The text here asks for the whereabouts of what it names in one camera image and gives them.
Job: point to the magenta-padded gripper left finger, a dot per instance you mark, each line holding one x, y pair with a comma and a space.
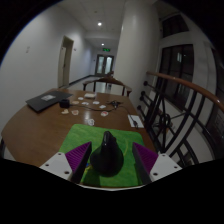
77, 156

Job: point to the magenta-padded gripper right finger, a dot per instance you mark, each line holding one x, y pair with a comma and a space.
147, 157

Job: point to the black vertical computer mouse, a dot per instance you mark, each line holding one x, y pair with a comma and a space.
107, 156

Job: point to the green mouse pad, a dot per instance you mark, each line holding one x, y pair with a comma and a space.
83, 135

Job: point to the white paper slip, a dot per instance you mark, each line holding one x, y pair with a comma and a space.
135, 121

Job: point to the small tan tag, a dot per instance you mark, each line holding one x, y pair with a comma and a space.
65, 111
75, 112

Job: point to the small white and red tag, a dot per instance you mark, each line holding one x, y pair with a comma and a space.
104, 114

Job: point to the small black box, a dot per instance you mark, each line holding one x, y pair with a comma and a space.
64, 103

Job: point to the small white box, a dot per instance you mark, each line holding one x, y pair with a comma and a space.
90, 95

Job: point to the small black connector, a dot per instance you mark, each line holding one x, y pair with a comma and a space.
114, 103

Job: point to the black closed laptop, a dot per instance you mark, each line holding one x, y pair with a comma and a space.
46, 100

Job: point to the wooden armchair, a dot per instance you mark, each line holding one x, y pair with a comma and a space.
106, 80

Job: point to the black railing with wooden handrail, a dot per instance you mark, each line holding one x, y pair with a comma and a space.
186, 85

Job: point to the dark framed window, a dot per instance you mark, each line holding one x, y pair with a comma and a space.
176, 71

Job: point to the glass double door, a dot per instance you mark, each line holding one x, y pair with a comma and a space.
104, 65

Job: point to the beige side door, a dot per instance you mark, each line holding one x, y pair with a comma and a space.
66, 61

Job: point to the green exit sign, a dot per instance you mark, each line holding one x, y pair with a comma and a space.
106, 50

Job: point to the small dark transom window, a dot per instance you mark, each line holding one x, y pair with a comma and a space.
175, 26

